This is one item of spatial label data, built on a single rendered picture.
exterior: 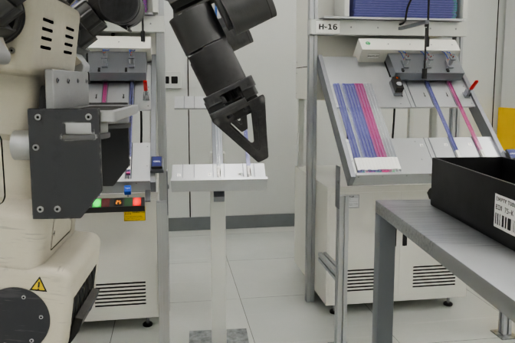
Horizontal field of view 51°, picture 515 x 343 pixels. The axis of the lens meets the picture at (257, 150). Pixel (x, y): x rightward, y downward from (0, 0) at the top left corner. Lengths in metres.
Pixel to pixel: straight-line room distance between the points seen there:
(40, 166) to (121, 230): 1.60
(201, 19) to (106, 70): 1.72
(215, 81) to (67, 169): 0.27
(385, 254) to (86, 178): 0.78
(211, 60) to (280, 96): 3.39
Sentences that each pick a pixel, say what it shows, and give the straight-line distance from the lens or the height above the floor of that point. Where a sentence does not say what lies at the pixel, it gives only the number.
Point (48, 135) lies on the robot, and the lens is 0.83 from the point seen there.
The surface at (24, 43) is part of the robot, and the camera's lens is 0.83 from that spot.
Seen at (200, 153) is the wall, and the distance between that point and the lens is 4.01.
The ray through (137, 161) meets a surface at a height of 0.79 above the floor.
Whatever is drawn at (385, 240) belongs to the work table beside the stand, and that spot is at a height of 0.71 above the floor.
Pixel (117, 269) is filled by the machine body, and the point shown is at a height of 0.29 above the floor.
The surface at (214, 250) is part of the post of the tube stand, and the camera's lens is 2.23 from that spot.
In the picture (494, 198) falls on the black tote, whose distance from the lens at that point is 1.07.
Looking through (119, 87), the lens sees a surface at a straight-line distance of 2.39.
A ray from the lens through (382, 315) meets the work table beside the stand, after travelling 1.41.
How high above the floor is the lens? 1.08
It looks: 7 degrees down
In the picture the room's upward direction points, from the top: straight up
